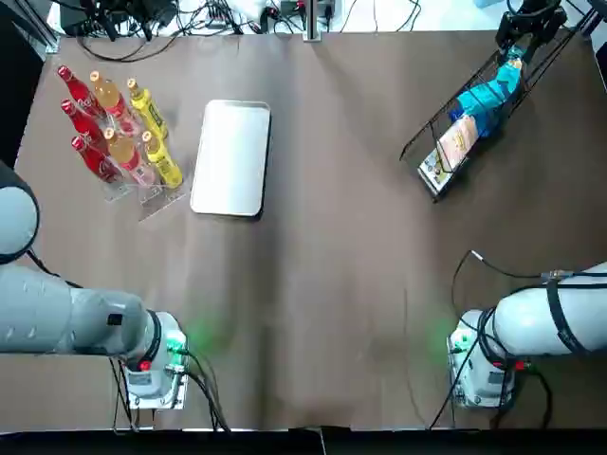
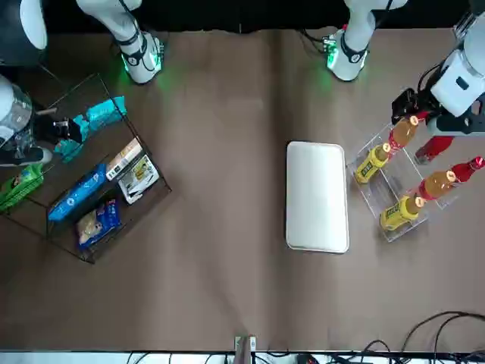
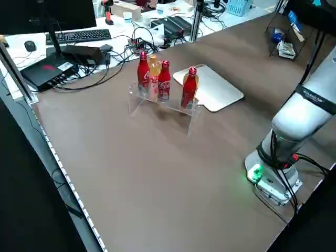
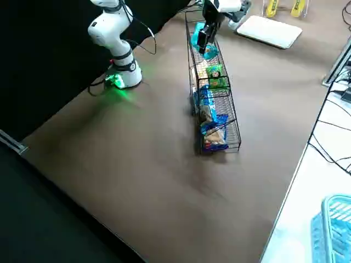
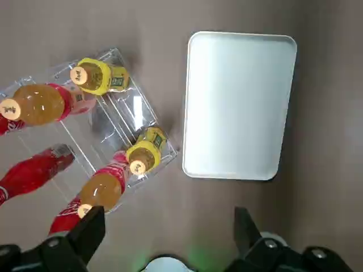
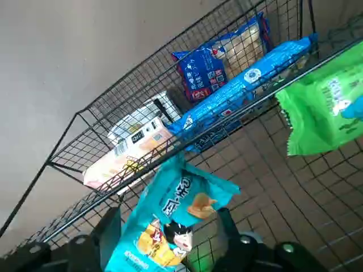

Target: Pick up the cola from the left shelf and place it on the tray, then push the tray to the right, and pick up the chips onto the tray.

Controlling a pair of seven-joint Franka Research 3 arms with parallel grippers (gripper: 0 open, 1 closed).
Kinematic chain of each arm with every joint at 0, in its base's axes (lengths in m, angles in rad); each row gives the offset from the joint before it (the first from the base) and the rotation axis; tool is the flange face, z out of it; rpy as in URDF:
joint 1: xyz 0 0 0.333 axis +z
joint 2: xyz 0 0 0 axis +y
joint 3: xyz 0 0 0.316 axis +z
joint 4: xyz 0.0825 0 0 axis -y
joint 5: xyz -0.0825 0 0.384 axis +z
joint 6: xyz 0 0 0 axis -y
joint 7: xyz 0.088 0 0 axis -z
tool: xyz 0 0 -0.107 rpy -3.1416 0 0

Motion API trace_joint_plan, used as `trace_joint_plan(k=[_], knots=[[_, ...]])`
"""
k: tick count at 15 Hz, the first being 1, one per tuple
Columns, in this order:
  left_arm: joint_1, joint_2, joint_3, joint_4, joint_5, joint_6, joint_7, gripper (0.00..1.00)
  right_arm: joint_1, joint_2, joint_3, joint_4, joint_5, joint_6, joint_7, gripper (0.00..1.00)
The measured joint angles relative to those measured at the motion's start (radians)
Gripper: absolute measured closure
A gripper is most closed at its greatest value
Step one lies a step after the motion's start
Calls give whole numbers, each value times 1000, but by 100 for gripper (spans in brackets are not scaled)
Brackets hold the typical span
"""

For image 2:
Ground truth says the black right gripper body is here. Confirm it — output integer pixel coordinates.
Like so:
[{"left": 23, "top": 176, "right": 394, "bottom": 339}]
[{"left": 33, "top": 113, "right": 74, "bottom": 141}]

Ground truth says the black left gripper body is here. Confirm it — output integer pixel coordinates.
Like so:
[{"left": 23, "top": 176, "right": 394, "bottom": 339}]
[{"left": 409, "top": 89, "right": 437, "bottom": 124}]

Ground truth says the teal chips packet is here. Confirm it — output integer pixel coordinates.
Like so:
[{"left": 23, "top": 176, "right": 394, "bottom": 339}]
[
  {"left": 85, "top": 96, "right": 127, "bottom": 134},
  {"left": 54, "top": 113, "right": 92, "bottom": 165}
]

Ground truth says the white rectangular tray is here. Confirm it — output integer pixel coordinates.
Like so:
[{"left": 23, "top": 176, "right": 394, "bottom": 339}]
[{"left": 285, "top": 140, "right": 350, "bottom": 254}]

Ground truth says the clear acrylic stepped shelf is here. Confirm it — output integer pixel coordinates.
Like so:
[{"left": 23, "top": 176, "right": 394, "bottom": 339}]
[{"left": 345, "top": 121, "right": 462, "bottom": 243}]

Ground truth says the orange tea bottle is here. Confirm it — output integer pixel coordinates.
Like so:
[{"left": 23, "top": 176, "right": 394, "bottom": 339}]
[
  {"left": 389, "top": 115, "right": 421, "bottom": 153},
  {"left": 418, "top": 170, "right": 458, "bottom": 202}
]

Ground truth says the green snack packet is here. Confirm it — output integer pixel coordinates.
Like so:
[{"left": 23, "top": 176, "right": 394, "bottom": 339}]
[{"left": 0, "top": 162, "right": 45, "bottom": 213}]

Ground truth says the long blue biscuit packet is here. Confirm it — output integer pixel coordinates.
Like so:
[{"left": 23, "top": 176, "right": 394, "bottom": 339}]
[{"left": 47, "top": 162, "right": 109, "bottom": 224}]

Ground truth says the beige snack box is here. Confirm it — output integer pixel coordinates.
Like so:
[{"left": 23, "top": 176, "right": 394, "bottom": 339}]
[{"left": 105, "top": 136, "right": 144, "bottom": 182}]

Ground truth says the white yellow snack packet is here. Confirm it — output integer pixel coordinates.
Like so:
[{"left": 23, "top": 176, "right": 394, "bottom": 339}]
[{"left": 117, "top": 153, "right": 160, "bottom": 206}]

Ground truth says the blue cracker bag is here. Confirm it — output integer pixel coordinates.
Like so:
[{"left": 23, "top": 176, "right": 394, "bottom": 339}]
[{"left": 74, "top": 196, "right": 124, "bottom": 252}]

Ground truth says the white desk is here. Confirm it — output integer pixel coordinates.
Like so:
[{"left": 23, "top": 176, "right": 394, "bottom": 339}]
[{"left": 0, "top": 350, "right": 485, "bottom": 364}]

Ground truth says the black wire basket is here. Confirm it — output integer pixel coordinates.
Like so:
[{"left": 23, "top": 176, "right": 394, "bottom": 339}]
[{"left": 0, "top": 71, "right": 174, "bottom": 265}]

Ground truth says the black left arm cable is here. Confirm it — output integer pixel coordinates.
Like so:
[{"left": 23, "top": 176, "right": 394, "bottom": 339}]
[{"left": 301, "top": 28, "right": 331, "bottom": 52}]

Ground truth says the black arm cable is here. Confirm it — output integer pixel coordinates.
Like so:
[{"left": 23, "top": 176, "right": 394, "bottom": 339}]
[
  {"left": 301, "top": 28, "right": 331, "bottom": 52},
  {"left": 113, "top": 0, "right": 153, "bottom": 73}
]

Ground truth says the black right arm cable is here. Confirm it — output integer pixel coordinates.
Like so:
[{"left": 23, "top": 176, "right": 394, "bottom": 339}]
[{"left": 113, "top": 0, "right": 153, "bottom": 73}]

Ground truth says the black desk cable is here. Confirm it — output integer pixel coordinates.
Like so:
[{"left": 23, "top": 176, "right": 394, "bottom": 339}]
[{"left": 401, "top": 310, "right": 485, "bottom": 356}]

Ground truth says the aluminium camera post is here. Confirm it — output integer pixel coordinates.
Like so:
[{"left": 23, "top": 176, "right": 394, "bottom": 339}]
[{"left": 233, "top": 334, "right": 258, "bottom": 364}]

